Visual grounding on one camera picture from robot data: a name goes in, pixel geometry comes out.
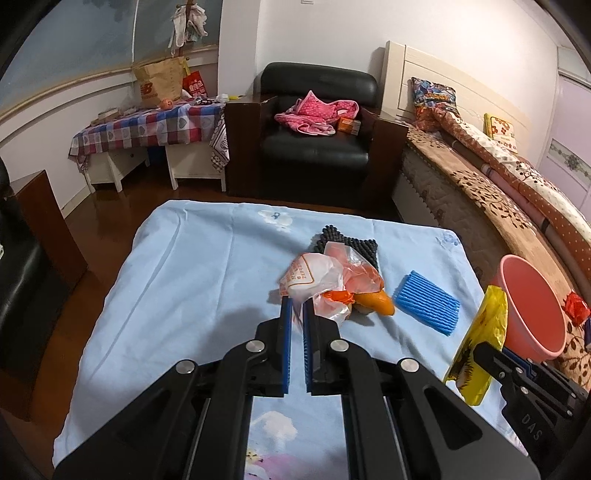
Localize clear plastic bag orange print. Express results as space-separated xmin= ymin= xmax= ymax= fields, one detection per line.
xmin=278 ymin=242 xmax=384 ymax=324

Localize pink plastic bucket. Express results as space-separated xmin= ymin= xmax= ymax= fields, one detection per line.
xmin=489 ymin=255 xmax=568 ymax=363

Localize cartoon print pillow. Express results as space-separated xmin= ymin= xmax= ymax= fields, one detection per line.
xmin=411 ymin=77 xmax=458 ymax=123

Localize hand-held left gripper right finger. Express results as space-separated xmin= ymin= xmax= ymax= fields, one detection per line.
xmin=302 ymin=300 xmax=541 ymax=480

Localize pink dotted garment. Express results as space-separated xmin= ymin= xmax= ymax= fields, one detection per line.
xmin=274 ymin=91 xmax=360 ymax=136

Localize brown leaf pattern blanket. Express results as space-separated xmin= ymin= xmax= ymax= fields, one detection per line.
xmin=406 ymin=127 xmax=591 ymax=370

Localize orange peel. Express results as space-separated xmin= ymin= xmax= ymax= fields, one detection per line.
xmin=353 ymin=291 xmax=395 ymax=317

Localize red dotted floral quilt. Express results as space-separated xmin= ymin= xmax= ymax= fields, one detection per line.
xmin=431 ymin=104 xmax=591 ymax=259

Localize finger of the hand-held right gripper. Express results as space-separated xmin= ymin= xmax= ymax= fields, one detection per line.
xmin=502 ymin=350 xmax=591 ymax=409
xmin=472 ymin=342 xmax=573 ymax=415

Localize light blue floral tablecloth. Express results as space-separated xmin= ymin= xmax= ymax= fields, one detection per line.
xmin=52 ymin=199 xmax=527 ymax=472

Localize yellow plastic bag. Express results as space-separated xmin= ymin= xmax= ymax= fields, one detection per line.
xmin=443 ymin=285 xmax=509 ymax=406

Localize red paper bag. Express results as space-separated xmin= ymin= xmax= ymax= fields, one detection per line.
xmin=182 ymin=71 xmax=206 ymax=97

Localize white side table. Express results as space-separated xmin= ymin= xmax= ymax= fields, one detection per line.
xmin=85 ymin=143 xmax=227 ymax=192

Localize checkered tablecloth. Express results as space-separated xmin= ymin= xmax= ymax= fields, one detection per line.
xmin=69 ymin=100 xmax=230 ymax=171

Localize yellow floral pillow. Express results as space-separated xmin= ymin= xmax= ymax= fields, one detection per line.
xmin=483 ymin=113 xmax=519 ymax=153

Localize red plastic bag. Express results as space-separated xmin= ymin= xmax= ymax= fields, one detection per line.
xmin=564 ymin=293 xmax=591 ymax=326

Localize hanging white clothes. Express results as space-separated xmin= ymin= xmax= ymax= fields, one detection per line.
xmin=167 ymin=0 xmax=208 ymax=51

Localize black foam net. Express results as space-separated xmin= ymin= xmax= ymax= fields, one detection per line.
xmin=313 ymin=224 xmax=380 ymax=273

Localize cream wooden bed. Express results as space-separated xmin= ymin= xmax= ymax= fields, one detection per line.
xmin=383 ymin=41 xmax=591 ymax=365

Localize blue foam net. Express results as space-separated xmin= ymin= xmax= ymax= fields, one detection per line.
xmin=394 ymin=272 xmax=461 ymax=336

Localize brown paper bag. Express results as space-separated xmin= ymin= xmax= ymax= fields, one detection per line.
xmin=132 ymin=58 xmax=185 ymax=109

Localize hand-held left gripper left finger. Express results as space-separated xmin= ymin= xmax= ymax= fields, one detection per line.
xmin=53 ymin=295 xmax=294 ymax=480

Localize lilac sliding door wardrobe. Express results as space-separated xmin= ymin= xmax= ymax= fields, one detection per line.
xmin=538 ymin=46 xmax=591 ymax=195

